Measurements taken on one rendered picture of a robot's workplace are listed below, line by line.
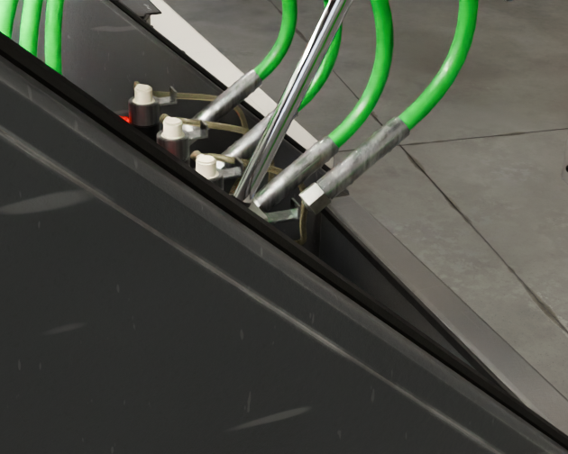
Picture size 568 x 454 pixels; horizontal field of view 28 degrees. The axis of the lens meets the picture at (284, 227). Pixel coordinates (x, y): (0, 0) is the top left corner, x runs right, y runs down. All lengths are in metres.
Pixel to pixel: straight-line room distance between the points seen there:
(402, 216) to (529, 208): 0.38
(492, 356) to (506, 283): 1.97
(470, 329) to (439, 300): 0.05
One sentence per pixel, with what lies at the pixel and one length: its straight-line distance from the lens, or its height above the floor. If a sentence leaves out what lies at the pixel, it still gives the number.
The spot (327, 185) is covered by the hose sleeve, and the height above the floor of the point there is 1.14.
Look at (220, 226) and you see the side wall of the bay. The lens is 0.41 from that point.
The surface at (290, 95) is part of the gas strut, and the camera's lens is 0.43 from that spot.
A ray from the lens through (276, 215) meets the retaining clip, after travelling 0.85.
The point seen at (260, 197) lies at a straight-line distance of 0.93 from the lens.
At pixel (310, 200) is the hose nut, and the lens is 0.84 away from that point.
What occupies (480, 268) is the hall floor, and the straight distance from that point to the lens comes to 3.03.
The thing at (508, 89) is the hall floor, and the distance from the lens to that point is 4.21.
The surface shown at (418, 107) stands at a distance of 0.86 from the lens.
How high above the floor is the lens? 1.53
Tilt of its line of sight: 29 degrees down
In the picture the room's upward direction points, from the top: 2 degrees clockwise
